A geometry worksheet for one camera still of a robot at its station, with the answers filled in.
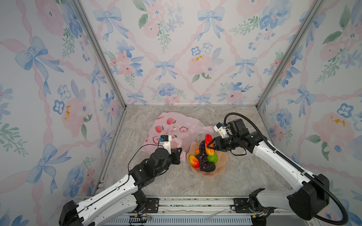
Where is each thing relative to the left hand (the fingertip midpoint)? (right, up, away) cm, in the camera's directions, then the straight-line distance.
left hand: (183, 148), depth 72 cm
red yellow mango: (+6, -10, +10) cm, 15 cm away
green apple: (+18, -9, +13) cm, 24 cm away
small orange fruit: (+9, -5, +16) cm, 19 cm away
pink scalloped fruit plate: (+22, -13, +12) cm, 28 cm away
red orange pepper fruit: (+13, +4, +4) cm, 15 cm away
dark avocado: (+15, -13, +9) cm, 22 cm away
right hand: (+14, 0, +4) cm, 14 cm away
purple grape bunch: (+11, -7, +11) cm, 17 cm away
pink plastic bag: (0, +9, +21) cm, 23 cm away
